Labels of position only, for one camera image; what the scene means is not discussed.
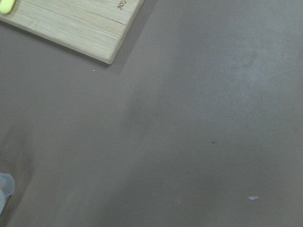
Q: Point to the clear plastic egg box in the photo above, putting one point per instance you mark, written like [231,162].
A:
[7,188]

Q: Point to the bamboo cutting board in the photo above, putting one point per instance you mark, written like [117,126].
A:
[96,28]

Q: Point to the yellow plastic knife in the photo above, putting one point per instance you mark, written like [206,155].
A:
[6,6]

